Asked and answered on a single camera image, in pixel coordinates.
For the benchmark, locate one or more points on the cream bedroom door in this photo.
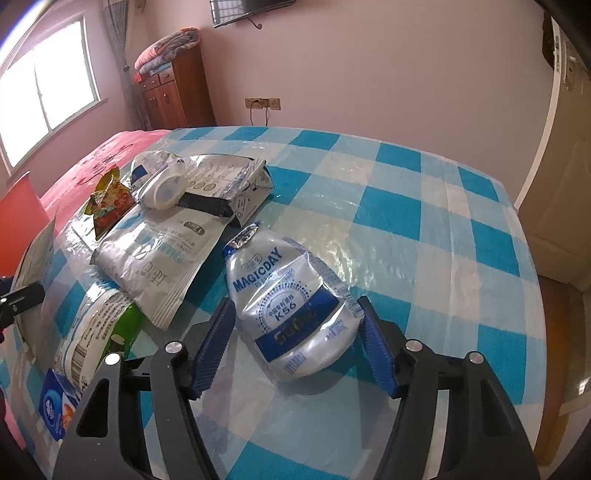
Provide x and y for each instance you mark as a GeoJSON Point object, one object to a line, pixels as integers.
{"type": "Point", "coordinates": [554, 202]}

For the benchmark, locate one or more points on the blue Vinda tissue pack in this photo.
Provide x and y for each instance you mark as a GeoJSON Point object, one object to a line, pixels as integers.
{"type": "Point", "coordinates": [57, 404]}

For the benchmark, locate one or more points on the orange plastic trash bucket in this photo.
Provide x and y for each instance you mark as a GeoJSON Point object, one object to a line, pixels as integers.
{"type": "Point", "coordinates": [22, 217]}

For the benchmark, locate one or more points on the pink floral bedspread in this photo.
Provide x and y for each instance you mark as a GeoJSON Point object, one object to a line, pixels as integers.
{"type": "Point", "coordinates": [61, 201]}

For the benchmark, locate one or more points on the wall power outlet strip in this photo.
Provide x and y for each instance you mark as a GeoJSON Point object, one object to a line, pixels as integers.
{"type": "Point", "coordinates": [262, 103]}

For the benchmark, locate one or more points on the black wall television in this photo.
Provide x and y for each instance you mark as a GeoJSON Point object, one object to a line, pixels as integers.
{"type": "Point", "coordinates": [225, 12]}

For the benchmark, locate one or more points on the yellow red snack wrapper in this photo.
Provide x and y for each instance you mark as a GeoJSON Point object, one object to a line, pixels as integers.
{"type": "Point", "coordinates": [109, 202]}

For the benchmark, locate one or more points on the bright bedroom window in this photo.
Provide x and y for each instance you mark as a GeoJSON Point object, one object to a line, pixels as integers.
{"type": "Point", "coordinates": [45, 89]}

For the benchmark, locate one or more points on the black white carton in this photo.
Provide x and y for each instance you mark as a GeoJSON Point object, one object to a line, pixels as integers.
{"type": "Point", "coordinates": [224, 185]}

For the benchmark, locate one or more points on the grey plaid curtain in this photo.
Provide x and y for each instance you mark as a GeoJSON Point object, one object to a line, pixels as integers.
{"type": "Point", "coordinates": [115, 17]}

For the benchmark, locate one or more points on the dark clothes behind door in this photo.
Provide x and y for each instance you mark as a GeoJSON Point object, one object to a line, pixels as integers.
{"type": "Point", "coordinates": [550, 41]}

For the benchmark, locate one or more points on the crushed MagicDay plastic bottle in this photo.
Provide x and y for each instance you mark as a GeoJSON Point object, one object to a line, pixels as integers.
{"type": "Point", "coordinates": [295, 310]}

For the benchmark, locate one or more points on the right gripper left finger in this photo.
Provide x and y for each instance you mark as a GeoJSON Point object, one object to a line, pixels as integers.
{"type": "Point", "coordinates": [105, 439]}

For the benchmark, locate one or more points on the metal door handle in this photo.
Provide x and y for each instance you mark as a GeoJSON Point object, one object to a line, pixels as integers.
{"type": "Point", "coordinates": [569, 66]}

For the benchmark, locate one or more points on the brown wooden cabinet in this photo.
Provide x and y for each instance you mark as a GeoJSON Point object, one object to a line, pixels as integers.
{"type": "Point", "coordinates": [177, 95]}

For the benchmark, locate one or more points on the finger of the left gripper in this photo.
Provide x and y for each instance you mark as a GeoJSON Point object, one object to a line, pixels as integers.
{"type": "Point", "coordinates": [19, 301]}

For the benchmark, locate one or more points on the white milk carton box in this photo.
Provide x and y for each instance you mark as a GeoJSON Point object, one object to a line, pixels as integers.
{"type": "Point", "coordinates": [31, 279]}

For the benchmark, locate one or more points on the folded pink grey blankets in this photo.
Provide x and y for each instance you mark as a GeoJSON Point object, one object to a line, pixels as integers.
{"type": "Point", "coordinates": [166, 49]}

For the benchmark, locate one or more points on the silver white foil pouch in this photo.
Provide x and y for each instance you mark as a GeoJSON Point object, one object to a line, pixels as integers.
{"type": "Point", "coordinates": [154, 255]}

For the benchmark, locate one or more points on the blue white checkered tablecloth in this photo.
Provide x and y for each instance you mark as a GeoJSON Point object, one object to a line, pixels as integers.
{"type": "Point", "coordinates": [438, 249]}

